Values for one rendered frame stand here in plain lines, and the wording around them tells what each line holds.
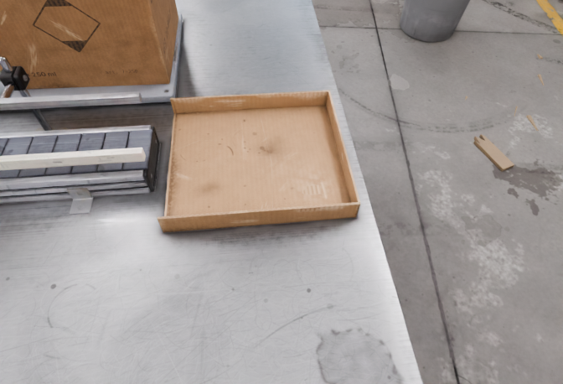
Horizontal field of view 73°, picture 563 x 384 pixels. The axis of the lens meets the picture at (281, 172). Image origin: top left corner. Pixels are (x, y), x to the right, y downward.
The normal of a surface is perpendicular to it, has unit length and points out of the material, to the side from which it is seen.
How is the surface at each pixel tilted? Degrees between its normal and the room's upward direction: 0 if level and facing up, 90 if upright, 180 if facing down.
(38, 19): 90
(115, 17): 90
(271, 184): 0
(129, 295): 0
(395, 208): 0
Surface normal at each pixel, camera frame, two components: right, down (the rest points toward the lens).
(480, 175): 0.03, -0.61
